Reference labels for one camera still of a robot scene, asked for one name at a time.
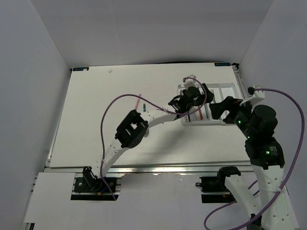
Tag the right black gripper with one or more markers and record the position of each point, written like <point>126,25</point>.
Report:
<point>228,104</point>

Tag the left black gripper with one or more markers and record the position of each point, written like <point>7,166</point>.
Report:
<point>201,97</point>

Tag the orange chopstick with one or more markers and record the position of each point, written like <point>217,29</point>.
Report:
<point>200,113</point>

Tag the pink handled spoon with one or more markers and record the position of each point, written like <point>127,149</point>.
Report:
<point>138,101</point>

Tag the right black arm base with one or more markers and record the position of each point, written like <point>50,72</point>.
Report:
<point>212,192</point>

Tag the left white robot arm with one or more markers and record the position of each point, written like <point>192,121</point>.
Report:
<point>135,126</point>

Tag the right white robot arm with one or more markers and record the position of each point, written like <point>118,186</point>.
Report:
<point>266,157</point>

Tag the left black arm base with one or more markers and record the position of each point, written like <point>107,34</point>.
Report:
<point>89,187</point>

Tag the white divided utensil tray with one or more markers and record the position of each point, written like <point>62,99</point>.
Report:
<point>221,91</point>

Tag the left blue corner label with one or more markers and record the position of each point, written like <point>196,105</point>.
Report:
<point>80,69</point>

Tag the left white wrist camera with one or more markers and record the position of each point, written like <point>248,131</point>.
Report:
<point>189,81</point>

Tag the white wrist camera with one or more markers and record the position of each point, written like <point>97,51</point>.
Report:
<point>255,96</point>
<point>189,81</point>

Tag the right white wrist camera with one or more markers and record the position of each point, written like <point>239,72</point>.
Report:
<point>255,96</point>

